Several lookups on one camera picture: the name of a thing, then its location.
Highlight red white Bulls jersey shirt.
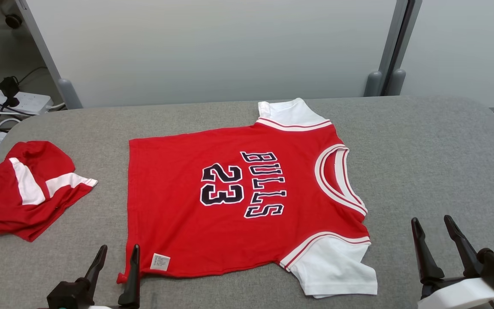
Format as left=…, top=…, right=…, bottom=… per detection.
left=116, top=98, right=378, bottom=299

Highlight grey double partition post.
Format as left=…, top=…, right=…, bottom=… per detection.
left=364, top=0, right=423, bottom=97

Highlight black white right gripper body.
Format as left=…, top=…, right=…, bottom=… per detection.
left=419, top=248, right=494, bottom=309

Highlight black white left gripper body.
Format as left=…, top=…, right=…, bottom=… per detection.
left=46, top=279, right=140, bottom=309

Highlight black power plug adapter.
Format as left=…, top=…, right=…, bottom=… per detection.
left=0, top=76, right=20, bottom=107

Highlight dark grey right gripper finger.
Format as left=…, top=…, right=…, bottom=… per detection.
left=444, top=215, right=483, bottom=277
left=411, top=218, right=445, bottom=284

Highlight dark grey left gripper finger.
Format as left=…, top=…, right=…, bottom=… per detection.
left=85, top=245, right=108, bottom=297
left=118, top=244, right=141, bottom=307

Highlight white power strip with plug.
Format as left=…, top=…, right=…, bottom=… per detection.
left=0, top=91, right=53, bottom=115

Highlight narrow white partition panel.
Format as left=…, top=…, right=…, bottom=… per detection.
left=401, top=0, right=494, bottom=112

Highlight grey slanted partition post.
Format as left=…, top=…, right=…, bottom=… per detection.
left=15, top=0, right=83, bottom=110

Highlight white power cable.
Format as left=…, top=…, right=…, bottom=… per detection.
left=0, top=100, right=65, bottom=134

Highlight wide white partition panel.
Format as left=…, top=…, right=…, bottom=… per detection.
left=24, top=0, right=398, bottom=109

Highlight red white Bulls shorts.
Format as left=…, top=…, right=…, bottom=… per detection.
left=0, top=141, right=98, bottom=242

